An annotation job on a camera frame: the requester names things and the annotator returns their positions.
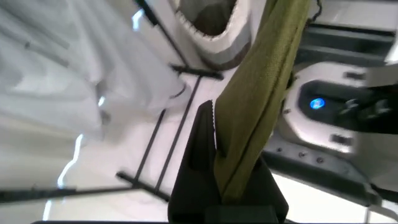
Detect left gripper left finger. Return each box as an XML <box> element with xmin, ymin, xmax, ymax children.
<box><xmin>167</xmin><ymin>100</ymin><xmax>223</xmax><ymax>222</ymax></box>

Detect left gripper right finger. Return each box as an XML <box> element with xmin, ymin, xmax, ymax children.
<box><xmin>223</xmin><ymin>155</ymin><xmax>289</xmax><ymax>222</ymax></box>

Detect green garment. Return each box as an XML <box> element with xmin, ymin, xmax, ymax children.
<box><xmin>213</xmin><ymin>0</ymin><xmax>312</xmax><ymax>205</ymax></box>

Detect pale grey shorts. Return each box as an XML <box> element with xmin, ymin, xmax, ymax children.
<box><xmin>0</xmin><ymin>0</ymin><xmax>192</xmax><ymax>141</ymax></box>

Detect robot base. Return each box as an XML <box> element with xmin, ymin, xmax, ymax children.
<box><xmin>262</xmin><ymin>23</ymin><xmax>398</xmax><ymax>218</ymax></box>

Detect black clothes rack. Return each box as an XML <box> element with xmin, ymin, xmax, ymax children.
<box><xmin>0</xmin><ymin>0</ymin><xmax>224</xmax><ymax>203</ymax></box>

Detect white laundry basket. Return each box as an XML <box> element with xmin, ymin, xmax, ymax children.
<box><xmin>169</xmin><ymin>0</ymin><xmax>253</xmax><ymax>71</ymax></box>

